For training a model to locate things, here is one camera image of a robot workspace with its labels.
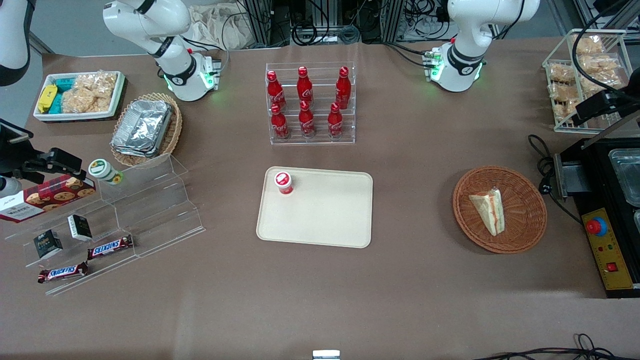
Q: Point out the oval light wicker basket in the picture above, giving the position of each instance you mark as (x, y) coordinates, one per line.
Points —
(172, 130)

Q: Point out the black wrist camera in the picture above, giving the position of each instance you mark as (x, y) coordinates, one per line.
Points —
(600, 106)
(62, 161)

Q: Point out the black machine with yellow panel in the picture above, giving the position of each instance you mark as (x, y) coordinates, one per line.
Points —
(595, 180)

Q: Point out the red emergency stop button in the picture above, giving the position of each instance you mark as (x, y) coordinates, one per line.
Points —
(596, 227)

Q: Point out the white rectangular snack bin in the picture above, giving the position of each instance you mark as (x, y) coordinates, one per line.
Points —
(117, 95)

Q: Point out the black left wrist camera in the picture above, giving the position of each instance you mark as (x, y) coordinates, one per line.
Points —
(600, 106)

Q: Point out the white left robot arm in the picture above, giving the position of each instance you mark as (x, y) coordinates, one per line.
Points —
(462, 60)

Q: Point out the round brown wicker basket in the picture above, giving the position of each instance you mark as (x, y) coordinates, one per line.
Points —
(525, 220)

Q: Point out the red cola bottle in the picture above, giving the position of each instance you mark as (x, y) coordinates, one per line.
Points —
(343, 90)
(279, 125)
(275, 92)
(306, 122)
(335, 124)
(304, 87)

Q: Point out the brown Snickers bar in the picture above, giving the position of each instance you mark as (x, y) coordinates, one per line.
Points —
(62, 272)
(110, 247)

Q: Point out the teal snack packet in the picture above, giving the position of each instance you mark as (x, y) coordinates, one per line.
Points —
(64, 86)

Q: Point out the triangular sandwich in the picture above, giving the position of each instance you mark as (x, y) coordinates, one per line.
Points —
(490, 210)

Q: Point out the clear acrylic stepped stand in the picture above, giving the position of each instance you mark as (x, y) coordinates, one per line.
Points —
(155, 210)

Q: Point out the green and white cup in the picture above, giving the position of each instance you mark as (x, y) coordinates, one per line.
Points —
(102, 170)

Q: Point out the clear bag of rice crackers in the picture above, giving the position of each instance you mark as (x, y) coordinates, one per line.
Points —
(565, 111)
(561, 73)
(564, 91)
(590, 46)
(90, 92)
(602, 70)

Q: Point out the yellow snack packet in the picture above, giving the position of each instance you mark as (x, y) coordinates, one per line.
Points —
(47, 98)

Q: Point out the red tartan cookie box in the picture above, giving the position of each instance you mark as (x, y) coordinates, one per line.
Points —
(47, 197)

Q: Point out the small black carton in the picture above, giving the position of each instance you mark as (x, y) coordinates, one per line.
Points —
(80, 227)
(48, 244)

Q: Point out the aluminium frame post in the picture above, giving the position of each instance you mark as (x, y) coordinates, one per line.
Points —
(392, 20)
(260, 22)

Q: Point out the stack of foil containers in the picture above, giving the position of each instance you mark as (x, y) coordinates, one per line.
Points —
(142, 127)

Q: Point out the beige plastic tray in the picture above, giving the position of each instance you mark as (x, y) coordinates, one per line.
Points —
(325, 215)

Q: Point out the small white box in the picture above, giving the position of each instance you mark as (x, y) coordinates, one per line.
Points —
(326, 355)

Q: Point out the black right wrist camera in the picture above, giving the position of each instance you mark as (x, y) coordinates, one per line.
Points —
(62, 161)

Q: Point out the clear acrylic bottle rack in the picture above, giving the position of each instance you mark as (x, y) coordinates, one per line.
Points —
(320, 141)

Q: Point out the beige cloth bag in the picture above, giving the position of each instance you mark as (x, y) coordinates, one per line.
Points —
(220, 25)

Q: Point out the red and white cup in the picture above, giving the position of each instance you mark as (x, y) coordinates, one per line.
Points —
(283, 182)

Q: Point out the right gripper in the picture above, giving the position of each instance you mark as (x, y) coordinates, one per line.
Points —
(11, 156)

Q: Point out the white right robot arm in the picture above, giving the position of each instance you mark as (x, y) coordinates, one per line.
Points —
(175, 75)

